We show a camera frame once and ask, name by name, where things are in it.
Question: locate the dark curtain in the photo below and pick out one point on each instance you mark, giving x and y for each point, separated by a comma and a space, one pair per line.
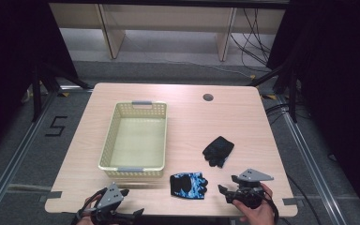
340, 93
12, 62

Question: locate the black metal stand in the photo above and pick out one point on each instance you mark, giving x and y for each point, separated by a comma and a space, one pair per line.
37, 93
292, 93

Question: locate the aluminium floor rail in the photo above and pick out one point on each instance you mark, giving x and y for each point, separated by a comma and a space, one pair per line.
309, 162
15, 156

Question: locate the person's left hand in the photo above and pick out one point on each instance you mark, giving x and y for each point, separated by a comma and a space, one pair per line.
87, 212

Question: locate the light wooden shelf unit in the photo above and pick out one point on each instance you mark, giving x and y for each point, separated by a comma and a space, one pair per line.
168, 22

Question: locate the person's right hand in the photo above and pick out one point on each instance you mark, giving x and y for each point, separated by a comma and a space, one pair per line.
258, 214

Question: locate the cream plastic basket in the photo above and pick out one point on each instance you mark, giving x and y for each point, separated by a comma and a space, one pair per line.
136, 142

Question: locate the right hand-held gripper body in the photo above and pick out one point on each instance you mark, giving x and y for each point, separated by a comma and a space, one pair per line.
250, 187

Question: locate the grey tape piece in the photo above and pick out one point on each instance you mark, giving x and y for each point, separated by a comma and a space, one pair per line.
53, 195
290, 201

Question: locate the blue black patterned glove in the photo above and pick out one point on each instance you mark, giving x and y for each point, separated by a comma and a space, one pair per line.
187, 185

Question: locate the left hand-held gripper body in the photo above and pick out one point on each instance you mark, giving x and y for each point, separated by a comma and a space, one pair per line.
110, 198

